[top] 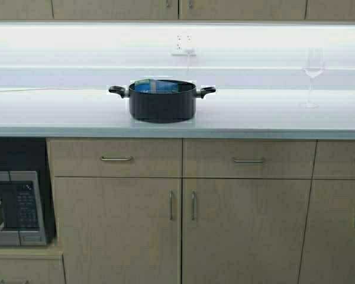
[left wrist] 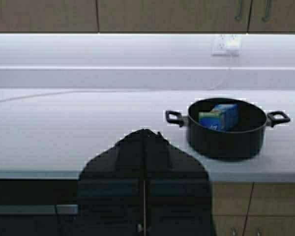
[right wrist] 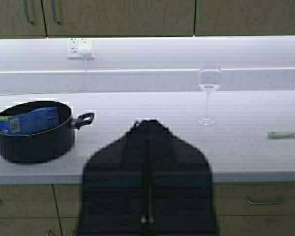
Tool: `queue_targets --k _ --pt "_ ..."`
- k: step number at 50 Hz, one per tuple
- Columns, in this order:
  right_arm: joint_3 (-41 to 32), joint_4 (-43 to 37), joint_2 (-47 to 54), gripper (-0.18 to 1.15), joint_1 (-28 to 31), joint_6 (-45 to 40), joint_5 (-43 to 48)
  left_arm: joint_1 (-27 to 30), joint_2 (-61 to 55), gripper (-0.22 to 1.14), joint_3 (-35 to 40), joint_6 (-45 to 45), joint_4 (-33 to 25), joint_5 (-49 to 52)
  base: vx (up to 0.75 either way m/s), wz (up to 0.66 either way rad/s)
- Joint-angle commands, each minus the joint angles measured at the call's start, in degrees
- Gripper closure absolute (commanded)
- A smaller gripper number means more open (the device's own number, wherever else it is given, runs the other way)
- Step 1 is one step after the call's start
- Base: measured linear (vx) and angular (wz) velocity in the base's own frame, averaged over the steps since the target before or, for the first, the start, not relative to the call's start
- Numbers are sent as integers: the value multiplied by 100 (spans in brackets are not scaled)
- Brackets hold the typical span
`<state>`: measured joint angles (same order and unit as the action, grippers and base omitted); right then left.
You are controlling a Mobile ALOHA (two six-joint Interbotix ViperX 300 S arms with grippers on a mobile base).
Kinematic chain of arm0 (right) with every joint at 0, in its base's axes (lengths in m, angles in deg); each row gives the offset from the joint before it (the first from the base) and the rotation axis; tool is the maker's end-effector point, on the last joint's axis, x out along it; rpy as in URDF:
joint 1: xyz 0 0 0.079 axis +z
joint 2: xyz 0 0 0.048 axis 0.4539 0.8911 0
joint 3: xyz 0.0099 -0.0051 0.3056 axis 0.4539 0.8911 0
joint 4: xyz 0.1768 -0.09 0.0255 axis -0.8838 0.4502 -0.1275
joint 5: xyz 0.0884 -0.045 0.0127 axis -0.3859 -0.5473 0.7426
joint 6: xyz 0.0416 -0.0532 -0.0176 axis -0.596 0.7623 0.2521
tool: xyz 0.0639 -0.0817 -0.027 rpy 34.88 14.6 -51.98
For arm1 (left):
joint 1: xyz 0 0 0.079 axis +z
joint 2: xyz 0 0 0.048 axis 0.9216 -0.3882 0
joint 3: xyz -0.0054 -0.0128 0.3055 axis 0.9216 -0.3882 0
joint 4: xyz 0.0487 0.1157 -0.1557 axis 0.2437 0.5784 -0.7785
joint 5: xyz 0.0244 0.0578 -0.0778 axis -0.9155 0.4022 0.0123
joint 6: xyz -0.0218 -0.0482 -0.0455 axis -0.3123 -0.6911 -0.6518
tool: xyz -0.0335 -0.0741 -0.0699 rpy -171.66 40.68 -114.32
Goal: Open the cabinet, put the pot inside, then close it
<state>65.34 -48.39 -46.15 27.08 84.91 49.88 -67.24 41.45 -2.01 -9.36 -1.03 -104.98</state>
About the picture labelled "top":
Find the blue paper label in pot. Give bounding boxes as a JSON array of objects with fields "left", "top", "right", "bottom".
[{"left": 134, "top": 79, "right": 179, "bottom": 93}]

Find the far right lower cabinet door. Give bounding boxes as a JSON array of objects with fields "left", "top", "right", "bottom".
[{"left": 299, "top": 180, "right": 355, "bottom": 283}]

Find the lower left door handle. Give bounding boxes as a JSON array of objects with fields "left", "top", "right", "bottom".
[{"left": 169, "top": 191, "right": 174, "bottom": 221}]

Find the black two-handled cooking pot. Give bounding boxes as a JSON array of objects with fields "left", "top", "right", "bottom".
[{"left": 108, "top": 79, "right": 216, "bottom": 123}]

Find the left drawer metal handle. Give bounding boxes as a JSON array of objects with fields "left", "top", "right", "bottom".
[{"left": 101, "top": 156, "right": 134, "bottom": 162}]

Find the right drawer metal handle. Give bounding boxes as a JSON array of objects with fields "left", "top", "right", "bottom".
[{"left": 233, "top": 158, "right": 264, "bottom": 164}]

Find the clear wine glass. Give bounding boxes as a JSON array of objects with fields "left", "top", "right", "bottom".
[{"left": 303, "top": 47, "right": 325, "bottom": 108}]

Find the white wall outlet plate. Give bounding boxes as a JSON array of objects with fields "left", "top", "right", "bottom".
[{"left": 171, "top": 33, "right": 196, "bottom": 57}]

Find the stainless steel microwave oven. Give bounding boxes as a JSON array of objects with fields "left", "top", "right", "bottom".
[{"left": 0, "top": 171, "right": 47, "bottom": 247}]

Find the upper right cabinet door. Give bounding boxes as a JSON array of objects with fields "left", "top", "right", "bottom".
[{"left": 179, "top": 0, "right": 306, "bottom": 21}]

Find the upper left cabinet door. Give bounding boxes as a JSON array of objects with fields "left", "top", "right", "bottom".
[{"left": 52, "top": 0, "right": 179, "bottom": 20}]

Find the lower left cabinet door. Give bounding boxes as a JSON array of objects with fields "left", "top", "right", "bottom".
[{"left": 54, "top": 177, "right": 181, "bottom": 283}]

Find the lower right door handle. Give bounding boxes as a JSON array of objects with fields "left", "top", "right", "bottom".
[{"left": 191, "top": 191, "right": 196, "bottom": 221}]

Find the white power cable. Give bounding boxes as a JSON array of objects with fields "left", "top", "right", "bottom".
[{"left": 0, "top": 53, "right": 193, "bottom": 95}]

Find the far right wooden drawer front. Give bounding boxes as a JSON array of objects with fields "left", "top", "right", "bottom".
[{"left": 313, "top": 141, "right": 355, "bottom": 179}]

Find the left wooden drawer front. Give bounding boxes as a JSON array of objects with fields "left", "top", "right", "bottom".
[{"left": 48, "top": 138, "right": 182, "bottom": 178}]

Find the cabinet door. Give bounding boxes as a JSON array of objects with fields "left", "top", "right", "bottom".
[
  {"left": 182, "top": 179, "right": 310, "bottom": 283},
  {"left": 179, "top": 0, "right": 306, "bottom": 21},
  {"left": 52, "top": 0, "right": 179, "bottom": 20},
  {"left": 299, "top": 180, "right": 355, "bottom": 283},
  {"left": 54, "top": 177, "right": 181, "bottom": 283}
]

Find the wooden drawer below microwave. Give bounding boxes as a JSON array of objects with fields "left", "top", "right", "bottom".
[{"left": 0, "top": 259, "right": 65, "bottom": 283}]

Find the drawer metal handle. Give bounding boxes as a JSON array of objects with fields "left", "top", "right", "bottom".
[
  {"left": 101, "top": 156, "right": 134, "bottom": 162},
  {"left": 233, "top": 158, "right": 264, "bottom": 164}
]

